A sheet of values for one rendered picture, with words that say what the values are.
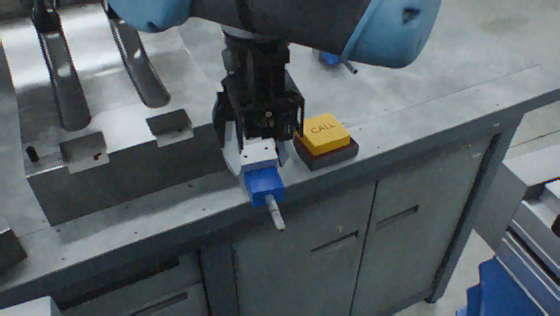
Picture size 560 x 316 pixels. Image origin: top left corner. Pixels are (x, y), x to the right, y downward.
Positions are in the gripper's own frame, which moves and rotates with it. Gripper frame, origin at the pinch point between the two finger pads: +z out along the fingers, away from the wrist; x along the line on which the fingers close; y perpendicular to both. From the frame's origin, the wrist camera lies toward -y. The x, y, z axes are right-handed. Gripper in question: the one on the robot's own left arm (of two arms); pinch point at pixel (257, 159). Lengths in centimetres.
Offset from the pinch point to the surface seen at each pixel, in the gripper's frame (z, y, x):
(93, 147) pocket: -2.3, -6.1, -20.2
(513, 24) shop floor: 85, -160, 198
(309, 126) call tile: 0.9, -5.6, 9.3
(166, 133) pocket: -1.7, -6.9, -10.8
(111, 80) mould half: -3.8, -19.2, -17.1
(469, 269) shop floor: 85, -20, 73
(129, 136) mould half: -4.4, -4.2, -15.3
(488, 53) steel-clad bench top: 5, -21, 53
